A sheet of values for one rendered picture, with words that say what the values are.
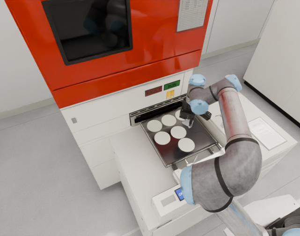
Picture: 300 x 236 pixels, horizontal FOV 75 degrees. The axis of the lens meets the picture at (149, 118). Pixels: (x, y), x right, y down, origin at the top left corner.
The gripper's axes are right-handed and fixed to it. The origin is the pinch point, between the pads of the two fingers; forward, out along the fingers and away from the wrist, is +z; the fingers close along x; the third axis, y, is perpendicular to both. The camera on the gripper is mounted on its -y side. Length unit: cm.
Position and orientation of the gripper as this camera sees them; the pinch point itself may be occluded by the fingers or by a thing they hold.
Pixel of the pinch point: (190, 126)
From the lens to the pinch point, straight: 119.1
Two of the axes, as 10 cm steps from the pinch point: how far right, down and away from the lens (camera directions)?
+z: 0.1, 6.6, 7.5
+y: -9.2, -3.0, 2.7
